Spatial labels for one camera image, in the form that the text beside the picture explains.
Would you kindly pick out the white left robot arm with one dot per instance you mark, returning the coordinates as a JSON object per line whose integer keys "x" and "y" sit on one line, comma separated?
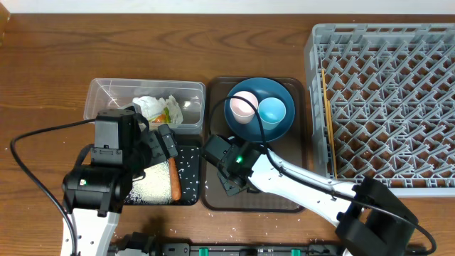
{"x": 103, "y": 175}

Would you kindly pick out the black plastic tray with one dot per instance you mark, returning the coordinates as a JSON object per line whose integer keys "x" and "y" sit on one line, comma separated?
{"x": 190, "y": 170}

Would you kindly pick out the green food wrapper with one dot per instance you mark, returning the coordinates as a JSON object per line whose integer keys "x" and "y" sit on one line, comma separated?
{"x": 171, "y": 112}

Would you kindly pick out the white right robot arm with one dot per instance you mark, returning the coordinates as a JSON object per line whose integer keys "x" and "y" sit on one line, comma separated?
{"x": 368, "y": 217}

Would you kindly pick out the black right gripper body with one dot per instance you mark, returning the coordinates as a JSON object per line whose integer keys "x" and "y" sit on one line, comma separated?
{"x": 225, "y": 179}

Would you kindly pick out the dark blue plate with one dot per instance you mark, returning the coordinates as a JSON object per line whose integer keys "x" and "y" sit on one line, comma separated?
{"x": 261, "y": 88}

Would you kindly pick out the wooden chopstick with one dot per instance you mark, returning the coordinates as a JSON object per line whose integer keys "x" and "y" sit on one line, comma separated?
{"x": 330, "y": 134}
{"x": 323, "y": 79}

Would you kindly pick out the orange carrot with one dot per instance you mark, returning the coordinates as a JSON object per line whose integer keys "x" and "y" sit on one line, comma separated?
{"x": 174, "y": 180}

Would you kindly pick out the light blue plastic cup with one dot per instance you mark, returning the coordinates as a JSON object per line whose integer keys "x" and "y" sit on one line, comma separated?
{"x": 271, "y": 111}

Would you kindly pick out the pink plastic cup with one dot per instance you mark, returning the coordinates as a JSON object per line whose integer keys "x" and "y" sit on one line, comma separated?
{"x": 242, "y": 111}

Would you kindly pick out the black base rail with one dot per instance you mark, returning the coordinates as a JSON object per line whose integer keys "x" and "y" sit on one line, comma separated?
{"x": 183, "y": 249}

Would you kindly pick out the pile of white rice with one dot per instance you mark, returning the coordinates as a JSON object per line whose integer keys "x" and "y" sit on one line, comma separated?
{"x": 154, "y": 185}

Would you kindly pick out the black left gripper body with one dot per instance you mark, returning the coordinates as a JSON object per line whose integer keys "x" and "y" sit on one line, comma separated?
{"x": 142, "y": 153}

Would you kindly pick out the grey plastic dishwasher rack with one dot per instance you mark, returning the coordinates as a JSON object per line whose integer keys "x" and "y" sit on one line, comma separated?
{"x": 391, "y": 90}

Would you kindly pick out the white tissue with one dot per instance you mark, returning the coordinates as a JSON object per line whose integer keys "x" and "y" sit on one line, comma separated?
{"x": 150, "y": 107}

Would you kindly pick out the clear plastic waste bin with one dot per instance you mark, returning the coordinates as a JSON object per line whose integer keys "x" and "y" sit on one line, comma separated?
{"x": 110, "y": 93}

